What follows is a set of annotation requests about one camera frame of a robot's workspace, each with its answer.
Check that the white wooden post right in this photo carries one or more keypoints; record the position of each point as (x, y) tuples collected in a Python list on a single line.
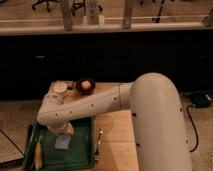
[(127, 15)]

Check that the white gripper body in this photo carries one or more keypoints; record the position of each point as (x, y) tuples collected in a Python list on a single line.
[(66, 129)]

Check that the dark floor device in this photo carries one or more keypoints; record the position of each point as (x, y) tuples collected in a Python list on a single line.
[(199, 99)]

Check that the white round cup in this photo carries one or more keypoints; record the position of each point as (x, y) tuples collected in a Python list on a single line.
[(60, 87)]

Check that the white wooden post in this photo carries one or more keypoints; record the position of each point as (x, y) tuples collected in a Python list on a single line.
[(66, 14), (127, 15)]

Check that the gold metal utensil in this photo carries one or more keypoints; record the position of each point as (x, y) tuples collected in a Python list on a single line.
[(97, 153)]

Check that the yellow corn cob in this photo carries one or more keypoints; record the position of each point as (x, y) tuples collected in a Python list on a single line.
[(38, 156)]

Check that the dark bowl with food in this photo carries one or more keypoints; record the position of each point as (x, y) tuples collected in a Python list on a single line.
[(85, 86)]

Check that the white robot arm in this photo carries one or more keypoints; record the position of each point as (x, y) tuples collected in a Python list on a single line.
[(157, 118)]

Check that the pale blue sponge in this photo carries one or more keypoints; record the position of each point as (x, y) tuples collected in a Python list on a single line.
[(62, 141)]

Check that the green plastic tray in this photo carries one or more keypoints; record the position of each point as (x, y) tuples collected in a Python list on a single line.
[(79, 156)]

